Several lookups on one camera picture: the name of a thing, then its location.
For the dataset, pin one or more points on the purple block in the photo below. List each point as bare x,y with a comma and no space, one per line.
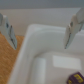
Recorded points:
77,78

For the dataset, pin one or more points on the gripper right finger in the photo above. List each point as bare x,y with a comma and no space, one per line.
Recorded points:
71,33

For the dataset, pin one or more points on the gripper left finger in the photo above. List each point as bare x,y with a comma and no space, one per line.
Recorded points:
9,32

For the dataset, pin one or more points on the white plastic box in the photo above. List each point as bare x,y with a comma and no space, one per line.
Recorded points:
40,50

